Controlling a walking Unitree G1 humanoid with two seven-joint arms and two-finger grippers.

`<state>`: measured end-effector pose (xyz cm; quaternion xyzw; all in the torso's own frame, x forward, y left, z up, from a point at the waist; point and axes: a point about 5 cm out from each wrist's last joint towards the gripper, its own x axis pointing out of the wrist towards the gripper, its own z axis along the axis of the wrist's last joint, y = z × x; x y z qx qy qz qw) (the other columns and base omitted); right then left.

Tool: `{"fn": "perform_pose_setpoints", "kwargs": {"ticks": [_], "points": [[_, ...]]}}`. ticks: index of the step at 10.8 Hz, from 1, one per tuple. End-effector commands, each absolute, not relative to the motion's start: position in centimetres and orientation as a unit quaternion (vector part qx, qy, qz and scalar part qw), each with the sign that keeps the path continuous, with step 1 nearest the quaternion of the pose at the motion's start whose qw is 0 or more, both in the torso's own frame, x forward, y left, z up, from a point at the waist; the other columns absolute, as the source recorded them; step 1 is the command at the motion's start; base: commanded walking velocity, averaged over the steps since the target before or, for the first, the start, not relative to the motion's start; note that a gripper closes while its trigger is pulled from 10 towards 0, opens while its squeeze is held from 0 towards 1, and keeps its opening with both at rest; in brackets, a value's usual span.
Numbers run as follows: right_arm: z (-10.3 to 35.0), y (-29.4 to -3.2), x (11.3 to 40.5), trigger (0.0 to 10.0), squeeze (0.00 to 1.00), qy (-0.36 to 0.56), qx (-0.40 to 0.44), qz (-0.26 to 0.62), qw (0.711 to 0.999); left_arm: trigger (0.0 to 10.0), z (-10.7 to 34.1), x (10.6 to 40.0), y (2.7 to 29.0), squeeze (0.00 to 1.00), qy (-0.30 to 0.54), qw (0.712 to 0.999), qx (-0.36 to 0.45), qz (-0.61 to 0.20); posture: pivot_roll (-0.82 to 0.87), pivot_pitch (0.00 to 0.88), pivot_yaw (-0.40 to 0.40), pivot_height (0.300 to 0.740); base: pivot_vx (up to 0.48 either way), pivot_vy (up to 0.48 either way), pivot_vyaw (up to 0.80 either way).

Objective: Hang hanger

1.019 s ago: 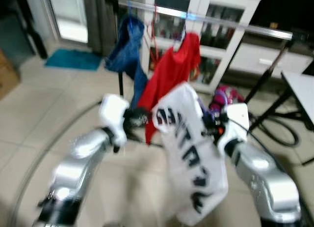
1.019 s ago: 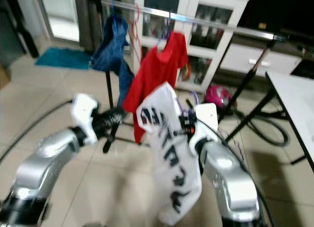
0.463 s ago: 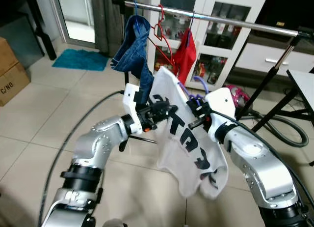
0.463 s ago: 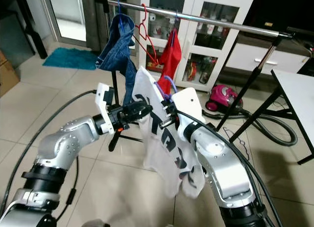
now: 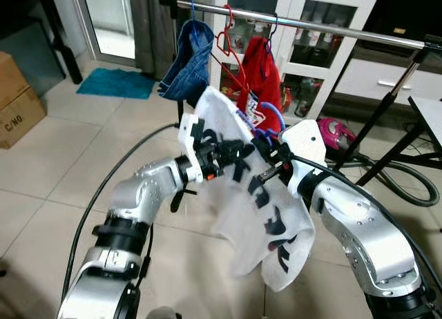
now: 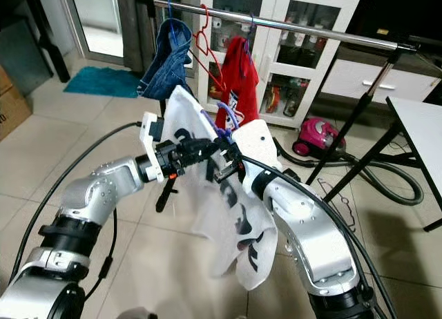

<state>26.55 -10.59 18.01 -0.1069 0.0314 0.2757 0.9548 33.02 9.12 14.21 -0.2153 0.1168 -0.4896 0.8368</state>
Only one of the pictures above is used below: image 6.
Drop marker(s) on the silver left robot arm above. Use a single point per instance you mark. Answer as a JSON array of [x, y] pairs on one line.
[[90, 195]]

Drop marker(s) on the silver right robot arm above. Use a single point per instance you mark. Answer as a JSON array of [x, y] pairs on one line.
[[311, 229]]

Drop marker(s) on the indigo plastic hanger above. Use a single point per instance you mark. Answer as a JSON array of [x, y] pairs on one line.
[[251, 29]]

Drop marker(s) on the red t-shirt white print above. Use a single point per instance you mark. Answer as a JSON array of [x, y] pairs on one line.
[[238, 77]]

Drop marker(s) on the blue denim garment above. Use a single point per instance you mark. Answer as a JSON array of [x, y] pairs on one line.
[[169, 63]]

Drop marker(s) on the pink vacuum cleaner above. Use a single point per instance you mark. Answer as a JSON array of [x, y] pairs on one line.
[[318, 134]]

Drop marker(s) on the teal floor mat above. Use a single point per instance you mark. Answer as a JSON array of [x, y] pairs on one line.
[[103, 82]]

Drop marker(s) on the grey curtain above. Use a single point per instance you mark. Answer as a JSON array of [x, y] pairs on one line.
[[130, 22]]

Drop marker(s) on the white glass door cabinet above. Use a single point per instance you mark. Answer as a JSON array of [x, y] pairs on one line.
[[352, 81]]

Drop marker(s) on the metal clothes rack black stand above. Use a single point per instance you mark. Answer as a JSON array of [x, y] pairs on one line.
[[318, 31]]

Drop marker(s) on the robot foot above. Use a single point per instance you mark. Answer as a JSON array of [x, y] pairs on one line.
[[137, 314]]

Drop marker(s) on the cardboard box printed letters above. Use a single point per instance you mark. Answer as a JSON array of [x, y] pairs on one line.
[[14, 115]]

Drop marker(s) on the grey storage box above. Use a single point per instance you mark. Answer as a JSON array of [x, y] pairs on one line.
[[24, 56]]

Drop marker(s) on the large black appliance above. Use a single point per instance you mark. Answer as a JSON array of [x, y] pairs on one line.
[[400, 12]]

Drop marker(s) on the black desk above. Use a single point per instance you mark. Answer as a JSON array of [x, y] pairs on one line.
[[14, 5]]

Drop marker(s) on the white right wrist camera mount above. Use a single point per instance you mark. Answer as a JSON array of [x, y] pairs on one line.
[[255, 139]]

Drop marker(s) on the glass door white frame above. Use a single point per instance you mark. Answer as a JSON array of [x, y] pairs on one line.
[[90, 18]]

